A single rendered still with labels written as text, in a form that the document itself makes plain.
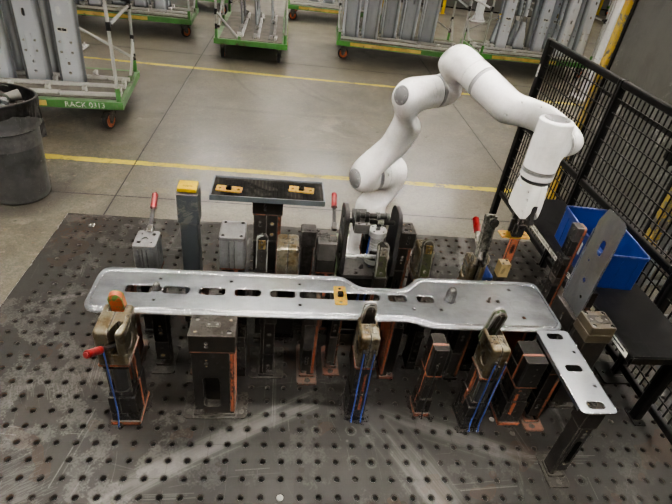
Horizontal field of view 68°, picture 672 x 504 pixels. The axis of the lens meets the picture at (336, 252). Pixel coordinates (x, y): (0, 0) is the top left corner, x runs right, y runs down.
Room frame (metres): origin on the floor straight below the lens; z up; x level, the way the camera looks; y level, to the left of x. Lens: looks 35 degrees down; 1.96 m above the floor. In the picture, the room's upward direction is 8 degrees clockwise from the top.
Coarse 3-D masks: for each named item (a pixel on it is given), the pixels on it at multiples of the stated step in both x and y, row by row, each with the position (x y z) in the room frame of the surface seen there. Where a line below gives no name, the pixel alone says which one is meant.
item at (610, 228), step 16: (608, 224) 1.25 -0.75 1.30; (624, 224) 1.20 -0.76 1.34; (592, 240) 1.28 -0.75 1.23; (608, 240) 1.23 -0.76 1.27; (592, 256) 1.25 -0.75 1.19; (608, 256) 1.20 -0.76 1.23; (576, 272) 1.28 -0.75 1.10; (592, 272) 1.22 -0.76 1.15; (576, 288) 1.25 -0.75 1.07; (592, 288) 1.19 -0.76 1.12; (576, 304) 1.22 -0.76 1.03
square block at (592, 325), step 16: (576, 320) 1.15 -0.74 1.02; (592, 320) 1.12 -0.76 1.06; (608, 320) 1.13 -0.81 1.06; (576, 336) 1.12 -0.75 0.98; (592, 336) 1.08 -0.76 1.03; (608, 336) 1.09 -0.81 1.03; (592, 352) 1.09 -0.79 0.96; (576, 368) 1.09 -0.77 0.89; (560, 384) 1.09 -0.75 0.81; (560, 400) 1.09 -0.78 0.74
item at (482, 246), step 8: (488, 216) 1.36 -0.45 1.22; (496, 216) 1.37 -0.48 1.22; (488, 224) 1.37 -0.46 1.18; (496, 224) 1.34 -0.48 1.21; (480, 232) 1.37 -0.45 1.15; (488, 232) 1.37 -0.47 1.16; (480, 240) 1.35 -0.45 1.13; (488, 240) 1.36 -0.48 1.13; (480, 248) 1.34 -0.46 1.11; (488, 248) 1.35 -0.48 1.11
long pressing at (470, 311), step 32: (96, 288) 1.03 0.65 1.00; (192, 288) 1.08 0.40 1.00; (224, 288) 1.10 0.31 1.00; (256, 288) 1.12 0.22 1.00; (288, 288) 1.14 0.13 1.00; (320, 288) 1.16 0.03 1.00; (352, 288) 1.18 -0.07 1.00; (384, 288) 1.20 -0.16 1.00; (416, 288) 1.23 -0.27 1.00; (448, 288) 1.25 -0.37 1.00; (480, 288) 1.27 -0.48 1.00; (512, 288) 1.30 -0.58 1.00; (352, 320) 1.05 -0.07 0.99; (384, 320) 1.07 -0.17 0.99; (416, 320) 1.08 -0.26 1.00; (448, 320) 1.10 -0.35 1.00; (480, 320) 1.12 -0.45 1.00; (512, 320) 1.14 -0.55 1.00; (544, 320) 1.16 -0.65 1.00
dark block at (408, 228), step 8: (408, 224) 1.41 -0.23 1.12; (408, 232) 1.36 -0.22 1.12; (400, 240) 1.35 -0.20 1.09; (408, 240) 1.36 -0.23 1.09; (400, 248) 1.35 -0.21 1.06; (408, 248) 1.36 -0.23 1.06; (400, 256) 1.36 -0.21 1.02; (408, 256) 1.36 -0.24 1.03; (400, 264) 1.36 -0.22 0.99; (400, 272) 1.36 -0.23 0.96; (392, 280) 1.36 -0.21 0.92; (400, 280) 1.36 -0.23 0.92; (392, 288) 1.36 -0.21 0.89; (400, 288) 1.36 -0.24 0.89
